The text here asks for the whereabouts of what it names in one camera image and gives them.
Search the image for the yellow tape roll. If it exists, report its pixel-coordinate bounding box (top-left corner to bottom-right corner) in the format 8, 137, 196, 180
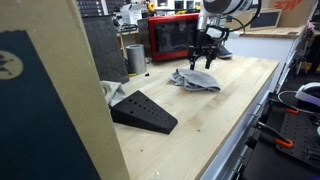
146, 2, 157, 13

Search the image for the yellow tool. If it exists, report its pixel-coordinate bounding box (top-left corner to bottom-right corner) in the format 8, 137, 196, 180
175, 4, 203, 15

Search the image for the white side counter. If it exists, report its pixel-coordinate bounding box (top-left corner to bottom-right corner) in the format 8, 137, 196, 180
223, 25, 308, 93

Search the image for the metal cylinder cup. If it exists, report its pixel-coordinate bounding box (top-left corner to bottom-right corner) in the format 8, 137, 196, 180
124, 43, 148, 76

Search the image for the crumpled white cloth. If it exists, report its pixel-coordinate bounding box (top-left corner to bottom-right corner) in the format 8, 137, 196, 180
98, 79, 128, 108

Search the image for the flat cardboard box dark label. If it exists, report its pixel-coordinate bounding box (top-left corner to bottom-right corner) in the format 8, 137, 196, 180
229, 8, 283, 32

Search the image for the grey towel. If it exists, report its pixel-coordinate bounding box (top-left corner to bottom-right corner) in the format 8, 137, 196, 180
167, 67, 222, 93

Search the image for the cardboard box orange print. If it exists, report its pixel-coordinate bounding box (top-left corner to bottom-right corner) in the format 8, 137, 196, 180
261, 0, 318, 29

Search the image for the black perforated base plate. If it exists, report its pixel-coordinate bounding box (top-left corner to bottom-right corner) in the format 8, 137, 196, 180
274, 109, 320, 172

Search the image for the black wedge block with holes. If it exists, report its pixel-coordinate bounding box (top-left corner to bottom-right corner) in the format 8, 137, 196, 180
109, 89, 179, 136

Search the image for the dark grey fabric bin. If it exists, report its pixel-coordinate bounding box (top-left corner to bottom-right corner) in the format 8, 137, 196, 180
80, 14, 131, 85

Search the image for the orange handled black clamp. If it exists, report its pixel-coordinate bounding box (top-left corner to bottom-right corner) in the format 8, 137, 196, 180
254, 120, 295, 150
269, 98, 301, 116

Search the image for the wooden shelf unit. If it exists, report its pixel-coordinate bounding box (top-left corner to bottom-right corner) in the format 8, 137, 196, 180
115, 29, 141, 61

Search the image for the grey canvas shoe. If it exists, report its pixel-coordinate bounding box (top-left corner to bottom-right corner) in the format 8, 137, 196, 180
214, 42, 234, 60

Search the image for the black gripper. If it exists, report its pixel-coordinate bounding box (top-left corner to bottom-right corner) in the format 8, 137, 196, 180
187, 31, 220, 71

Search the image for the cardboard box with blue label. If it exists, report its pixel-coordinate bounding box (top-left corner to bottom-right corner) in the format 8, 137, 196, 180
0, 0, 131, 180

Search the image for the white cable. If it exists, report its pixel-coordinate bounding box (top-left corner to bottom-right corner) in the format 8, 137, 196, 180
276, 89, 303, 112

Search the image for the red and black microwave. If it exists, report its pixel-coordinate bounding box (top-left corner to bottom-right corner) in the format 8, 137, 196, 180
147, 12, 218, 64

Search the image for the white workbench base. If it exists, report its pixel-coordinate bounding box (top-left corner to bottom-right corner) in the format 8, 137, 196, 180
199, 59, 282, 180

